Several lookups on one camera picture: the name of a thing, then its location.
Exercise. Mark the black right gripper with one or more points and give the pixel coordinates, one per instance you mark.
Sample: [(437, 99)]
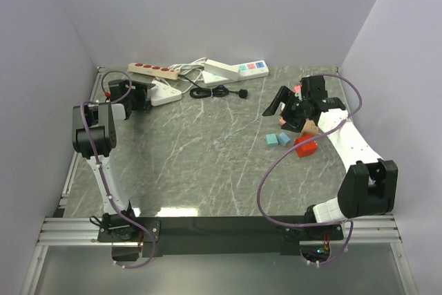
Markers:
[(284, 95)]

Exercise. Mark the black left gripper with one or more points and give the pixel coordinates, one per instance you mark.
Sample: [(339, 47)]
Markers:
[(141, 89)]

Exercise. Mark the salmon plug adapter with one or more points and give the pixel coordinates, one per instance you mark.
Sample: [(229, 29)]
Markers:
[(281, 122)]

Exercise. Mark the wooden cube plug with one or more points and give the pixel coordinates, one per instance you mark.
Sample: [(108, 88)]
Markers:
[(310, 128)]

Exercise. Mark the white triangular strip base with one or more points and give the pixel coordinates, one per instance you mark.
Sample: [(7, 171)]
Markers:
[(162, 94)]

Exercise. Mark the blue plug adapter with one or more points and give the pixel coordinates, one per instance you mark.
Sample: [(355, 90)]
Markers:
[(283, 139)]

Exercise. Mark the teal plug adapter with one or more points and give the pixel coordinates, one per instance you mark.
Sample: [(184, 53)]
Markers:
[(271, 140)]

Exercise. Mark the red cube plug adapter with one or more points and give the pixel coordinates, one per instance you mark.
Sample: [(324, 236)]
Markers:
[(306, 149)]

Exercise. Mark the white multicolour power strip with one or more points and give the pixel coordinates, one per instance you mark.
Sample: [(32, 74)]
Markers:
[(250, 70)]

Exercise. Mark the wooden power strip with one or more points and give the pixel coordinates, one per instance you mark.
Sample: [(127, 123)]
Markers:
[(153, 71)]

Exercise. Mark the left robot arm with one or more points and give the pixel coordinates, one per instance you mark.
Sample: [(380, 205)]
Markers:
[(94, 138)]

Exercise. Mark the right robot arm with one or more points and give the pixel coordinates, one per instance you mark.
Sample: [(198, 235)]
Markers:
[(369, 185)]

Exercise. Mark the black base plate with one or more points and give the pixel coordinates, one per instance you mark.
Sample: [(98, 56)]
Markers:
[(222, 235)]

